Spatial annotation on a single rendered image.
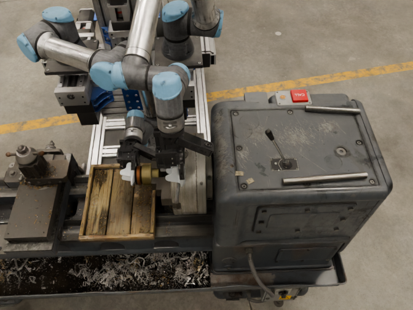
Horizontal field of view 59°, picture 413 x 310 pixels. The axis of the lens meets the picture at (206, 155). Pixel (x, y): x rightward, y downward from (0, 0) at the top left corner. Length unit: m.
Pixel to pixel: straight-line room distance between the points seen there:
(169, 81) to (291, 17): 3.32
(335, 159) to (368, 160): 0.11
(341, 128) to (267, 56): 2.30
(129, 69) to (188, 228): 0.76
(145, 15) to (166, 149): 0.40
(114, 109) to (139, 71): 0.95
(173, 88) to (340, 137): 0.69
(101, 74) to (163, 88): 0.47
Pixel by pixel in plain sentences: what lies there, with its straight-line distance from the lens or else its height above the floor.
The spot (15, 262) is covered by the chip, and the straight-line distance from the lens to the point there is 2.05.
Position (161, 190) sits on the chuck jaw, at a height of 1.10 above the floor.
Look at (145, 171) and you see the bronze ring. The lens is 1.42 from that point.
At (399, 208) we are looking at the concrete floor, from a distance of 2.91.
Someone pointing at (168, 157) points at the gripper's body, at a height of 1.43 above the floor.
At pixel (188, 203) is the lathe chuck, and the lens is 1.33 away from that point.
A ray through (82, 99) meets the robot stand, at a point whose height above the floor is 1.06.
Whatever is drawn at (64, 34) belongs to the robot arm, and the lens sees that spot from 1.74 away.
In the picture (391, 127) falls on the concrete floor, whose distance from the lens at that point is 3.34.
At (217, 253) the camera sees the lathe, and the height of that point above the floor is 0.75.
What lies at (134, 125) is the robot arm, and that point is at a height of 1.12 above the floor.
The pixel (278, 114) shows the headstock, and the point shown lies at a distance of 1.42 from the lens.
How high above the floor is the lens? 2.29
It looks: 54 degrees down
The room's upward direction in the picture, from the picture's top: straight up
